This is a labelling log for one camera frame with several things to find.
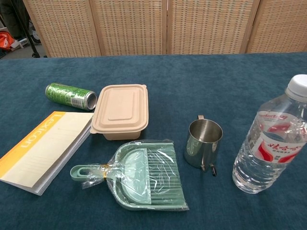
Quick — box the black tripod stand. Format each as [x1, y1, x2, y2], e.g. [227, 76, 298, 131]
[14, 0, 40, 58]

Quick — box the orange plastic bag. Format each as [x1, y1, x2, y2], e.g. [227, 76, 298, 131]
[0, 31, 19, 51]

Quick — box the blue table mat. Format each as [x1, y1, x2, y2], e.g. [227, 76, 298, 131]
[0, 51, 307, 230]

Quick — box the green dustpan brush set wrapped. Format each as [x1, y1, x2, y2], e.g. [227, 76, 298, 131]
[70, 139, 190, 212]

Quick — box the green drink can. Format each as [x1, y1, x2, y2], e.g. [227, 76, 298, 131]
[45, 82, 98, 112]

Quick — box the beige lidded lunch box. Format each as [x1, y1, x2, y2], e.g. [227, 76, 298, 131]
[90, 83, 149, 141]

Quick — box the wooden rattan folding screen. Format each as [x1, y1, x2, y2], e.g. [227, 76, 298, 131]
[23, 0, 307, 58]

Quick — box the stainless steel cup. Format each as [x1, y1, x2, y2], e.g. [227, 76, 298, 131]
[183, 115, 224, 177]

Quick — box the yellow cover notebook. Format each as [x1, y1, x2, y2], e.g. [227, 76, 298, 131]
[0, 110, 94, 196]

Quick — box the clear plastic water bottle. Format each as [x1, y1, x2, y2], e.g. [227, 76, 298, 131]
[231, 74, 307, 194]

